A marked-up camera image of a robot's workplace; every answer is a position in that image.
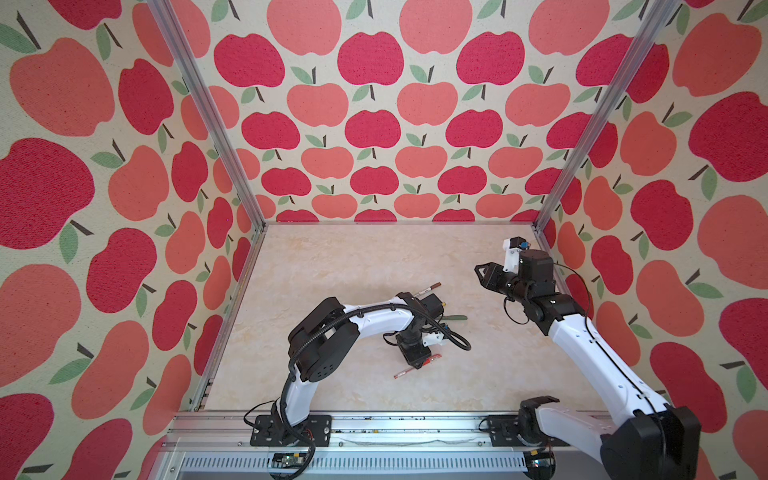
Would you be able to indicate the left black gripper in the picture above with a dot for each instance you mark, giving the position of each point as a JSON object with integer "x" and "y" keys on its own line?
{"x": 416, "y": 358}

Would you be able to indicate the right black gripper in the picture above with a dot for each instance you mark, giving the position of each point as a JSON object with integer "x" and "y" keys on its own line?
{"x": 490, "y": 280}

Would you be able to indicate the red gel pen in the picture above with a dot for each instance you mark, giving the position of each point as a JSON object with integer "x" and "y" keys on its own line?
{"x": 410, "y": 369}

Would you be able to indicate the white patterned pen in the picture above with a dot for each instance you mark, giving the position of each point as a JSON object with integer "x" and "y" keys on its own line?
{"x": 429, "y": 288}

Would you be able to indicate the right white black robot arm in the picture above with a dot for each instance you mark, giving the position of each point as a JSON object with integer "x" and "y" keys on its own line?
{"x": 646, "y": 437}

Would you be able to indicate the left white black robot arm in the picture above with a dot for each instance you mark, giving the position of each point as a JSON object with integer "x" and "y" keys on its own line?
{"x": 319, "y": 344}

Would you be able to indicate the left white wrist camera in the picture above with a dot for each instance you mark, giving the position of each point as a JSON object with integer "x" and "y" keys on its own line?
{"x": 432, "y": 338}

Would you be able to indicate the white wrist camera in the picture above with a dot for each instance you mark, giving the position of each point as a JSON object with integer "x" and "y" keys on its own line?
{"x": 432, "y": 338}
{"x": 513, "y": 247}

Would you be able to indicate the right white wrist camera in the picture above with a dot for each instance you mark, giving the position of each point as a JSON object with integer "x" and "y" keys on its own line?
{"x": 513, "y": 247}

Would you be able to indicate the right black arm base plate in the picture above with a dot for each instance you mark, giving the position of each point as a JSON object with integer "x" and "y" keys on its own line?
{"x": 504, "y": 431}

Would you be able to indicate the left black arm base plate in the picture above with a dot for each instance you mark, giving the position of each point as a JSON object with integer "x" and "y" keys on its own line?
{"x": 270, "y": 432}

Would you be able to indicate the white slotted cable duct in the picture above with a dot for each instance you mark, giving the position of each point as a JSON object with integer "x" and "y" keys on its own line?
{"x": 360, "y": 462}

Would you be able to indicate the aluminium front frame rail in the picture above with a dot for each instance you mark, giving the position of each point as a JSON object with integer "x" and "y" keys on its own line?
{"x": 350, "y": 431}

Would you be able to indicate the right aluminium frame post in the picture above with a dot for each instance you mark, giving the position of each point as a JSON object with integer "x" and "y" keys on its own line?
{"x": 656, "y": 19}

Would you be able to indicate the aluminium frame post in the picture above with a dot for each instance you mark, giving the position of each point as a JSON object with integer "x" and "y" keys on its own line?
{"x": 173, "y": 33}
{"x": 656, "y": 19}

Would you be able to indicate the left aluminium frame post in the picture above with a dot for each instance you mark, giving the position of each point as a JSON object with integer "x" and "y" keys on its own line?
{"x": 173, "y": 33}

